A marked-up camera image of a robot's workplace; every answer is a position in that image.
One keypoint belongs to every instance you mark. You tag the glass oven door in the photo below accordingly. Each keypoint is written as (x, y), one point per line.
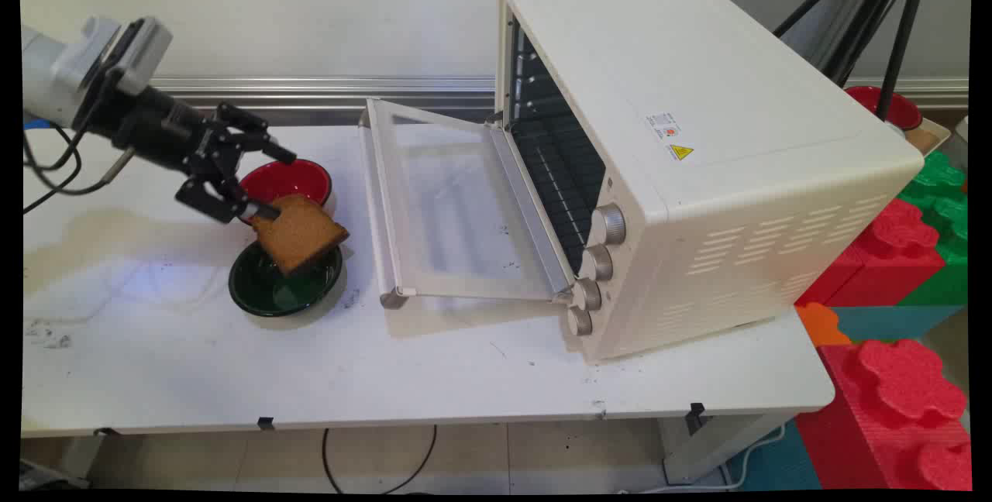
(449, 208)

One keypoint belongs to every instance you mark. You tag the dark green bowl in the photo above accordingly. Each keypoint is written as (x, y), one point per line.
(273, 289)

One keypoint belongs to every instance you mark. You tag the silver oven knob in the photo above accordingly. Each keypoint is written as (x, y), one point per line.
(587, 293)
(597, 262)
(610, 224)
(579, 321)

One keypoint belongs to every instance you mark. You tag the teal foam block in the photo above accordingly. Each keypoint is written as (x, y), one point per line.
(891, 321)

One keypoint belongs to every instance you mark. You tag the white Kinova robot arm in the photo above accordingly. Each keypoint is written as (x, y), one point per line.
(48, 77)

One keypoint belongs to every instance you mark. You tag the large red foam block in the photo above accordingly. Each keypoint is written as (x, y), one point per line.
(899, 417)

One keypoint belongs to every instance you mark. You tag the white toaster oven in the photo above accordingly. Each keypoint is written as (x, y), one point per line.
(697, 146)

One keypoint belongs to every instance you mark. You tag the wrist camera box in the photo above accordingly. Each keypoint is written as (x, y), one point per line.
(139, 51)

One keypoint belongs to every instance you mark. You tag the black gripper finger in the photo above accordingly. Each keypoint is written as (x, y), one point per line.
(249, 130)
(217, 196)

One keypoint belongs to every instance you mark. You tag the green foam block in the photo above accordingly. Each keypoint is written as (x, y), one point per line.
(942, 200)

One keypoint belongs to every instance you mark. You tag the orange foam block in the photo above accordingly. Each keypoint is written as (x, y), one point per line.
(823, 325)

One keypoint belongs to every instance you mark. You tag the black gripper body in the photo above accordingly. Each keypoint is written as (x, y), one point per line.
(164, 130)

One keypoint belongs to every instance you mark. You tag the red bowl with white rim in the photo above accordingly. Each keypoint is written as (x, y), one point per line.
(891, 107)

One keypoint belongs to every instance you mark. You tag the brown toast slice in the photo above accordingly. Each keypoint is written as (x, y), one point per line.
(299, 233)

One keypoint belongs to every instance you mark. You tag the black tripod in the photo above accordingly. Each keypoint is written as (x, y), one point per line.
(876, 14)

